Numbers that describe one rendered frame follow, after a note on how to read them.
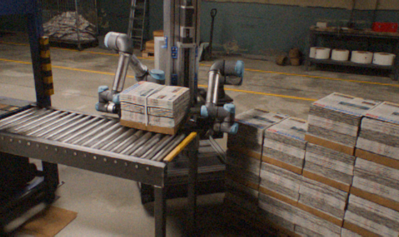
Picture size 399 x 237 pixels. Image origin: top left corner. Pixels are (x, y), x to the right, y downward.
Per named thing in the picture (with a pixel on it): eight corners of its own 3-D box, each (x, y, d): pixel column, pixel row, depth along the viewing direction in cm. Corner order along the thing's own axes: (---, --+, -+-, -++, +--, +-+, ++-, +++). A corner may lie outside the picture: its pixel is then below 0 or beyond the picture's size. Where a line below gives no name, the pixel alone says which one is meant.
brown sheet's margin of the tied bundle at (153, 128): (190, 119, 257) (190, 113, 256) (173, 135, 232) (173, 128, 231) (169, 116, 262) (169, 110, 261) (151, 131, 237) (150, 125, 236)
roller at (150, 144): (170, 134, 245) (168, 127, 244) (135, 164, 204) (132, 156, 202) (164, 135, 247) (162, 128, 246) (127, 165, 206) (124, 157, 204)
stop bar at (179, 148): (197, 135, 235) (197, 132, 234) (168, 163, 197) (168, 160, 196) (192, 134, 236) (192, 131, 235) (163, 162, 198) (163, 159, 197)
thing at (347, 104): (334, 93, 242) (335, 91, 242) (381, 103, 225) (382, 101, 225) (309, 105, 216) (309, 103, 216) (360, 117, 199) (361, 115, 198)
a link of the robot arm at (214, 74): (208, 55, 263) (200, 110, 234) (223, 56, 262) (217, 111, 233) (208, 66, 272) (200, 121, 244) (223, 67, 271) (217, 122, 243)
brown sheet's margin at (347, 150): (329, 124, 251) (330, 118, 249) (374, 136, 233) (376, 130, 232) (303, 140, 224) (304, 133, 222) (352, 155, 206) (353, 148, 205)
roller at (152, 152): (180, 135, 243) (177, 128, 242) (146, 166, 201) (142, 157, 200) (173, 137, 245) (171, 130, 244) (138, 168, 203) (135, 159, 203)
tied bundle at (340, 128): (329, 125, 251) (334, 92, 244) (375, 137, 233) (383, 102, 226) (303, 141, 224) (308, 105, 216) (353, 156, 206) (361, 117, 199)
